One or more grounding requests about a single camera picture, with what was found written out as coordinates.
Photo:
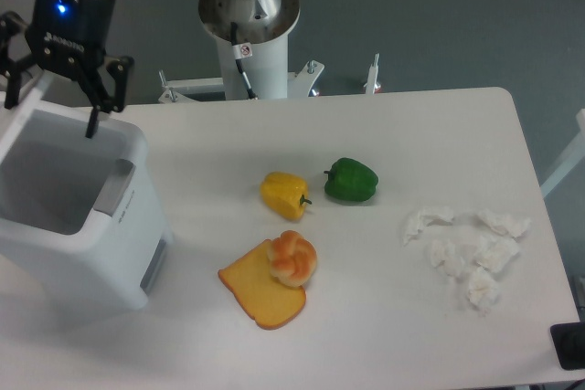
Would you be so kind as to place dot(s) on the knotted bread roll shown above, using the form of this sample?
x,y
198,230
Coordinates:
x,y
292,259

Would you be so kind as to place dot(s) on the toast bread slice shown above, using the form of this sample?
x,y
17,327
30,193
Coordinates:
x,y
263,298

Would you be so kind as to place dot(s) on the white trash can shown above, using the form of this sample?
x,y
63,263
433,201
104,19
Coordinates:
x,y
80,214

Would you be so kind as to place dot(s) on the white levelling foot post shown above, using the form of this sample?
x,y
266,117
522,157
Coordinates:
x,y
372,85

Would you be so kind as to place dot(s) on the crumpled white tissue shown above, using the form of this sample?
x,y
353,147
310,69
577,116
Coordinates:
x,y
482,290
445,254
504,224
494,253
418,220

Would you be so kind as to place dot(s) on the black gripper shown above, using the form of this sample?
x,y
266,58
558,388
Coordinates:
x,y
71,29

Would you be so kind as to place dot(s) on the white base bracket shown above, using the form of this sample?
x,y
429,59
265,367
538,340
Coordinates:
x,y
185,90
302,83

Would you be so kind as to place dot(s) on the white frame post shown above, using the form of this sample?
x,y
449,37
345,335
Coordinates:
x,y
567,160

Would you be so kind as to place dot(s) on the white base bracket left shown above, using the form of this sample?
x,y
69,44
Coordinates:
x,y
185,90

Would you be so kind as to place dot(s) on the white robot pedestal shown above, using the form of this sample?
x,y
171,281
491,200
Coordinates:
x,y
251,38

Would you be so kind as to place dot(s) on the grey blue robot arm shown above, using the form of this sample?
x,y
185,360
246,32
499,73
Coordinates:
x,y
106,92

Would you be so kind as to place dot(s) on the yellow bell pepper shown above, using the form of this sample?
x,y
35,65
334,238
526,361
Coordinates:
x,y
286,194

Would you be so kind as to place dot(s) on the black device at edge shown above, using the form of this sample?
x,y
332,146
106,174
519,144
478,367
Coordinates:
x,y
568,340

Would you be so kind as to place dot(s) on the green bell pepper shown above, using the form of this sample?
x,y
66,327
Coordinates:
x,y
350,180

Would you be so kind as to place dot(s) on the white base bracket right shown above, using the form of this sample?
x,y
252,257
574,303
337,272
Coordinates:
x,y
302,83

